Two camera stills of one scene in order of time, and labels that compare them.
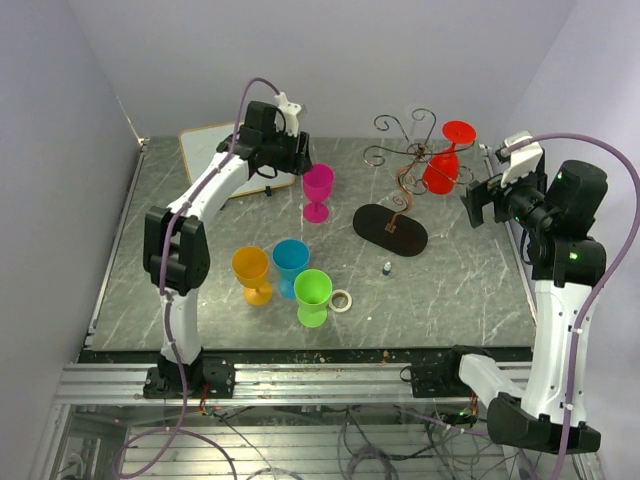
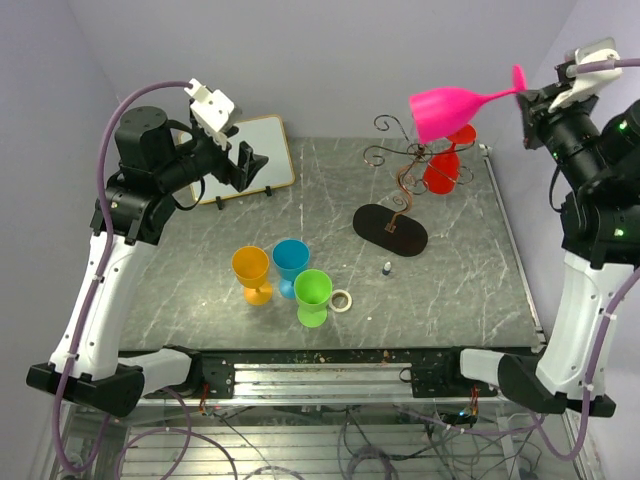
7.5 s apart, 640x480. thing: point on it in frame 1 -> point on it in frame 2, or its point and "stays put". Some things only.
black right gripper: (482, 192) -> (536, 114)
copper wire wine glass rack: (390, 228) stays put
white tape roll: (349, 301) stays put
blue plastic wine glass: (290, 257) stays put
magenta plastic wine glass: (318, 185) -> (442, 112)
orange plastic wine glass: (250, 266) stays put
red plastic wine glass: (441, 171) stays put
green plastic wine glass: (312, 290) stays put
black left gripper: (298, 163) -> (228, 172)
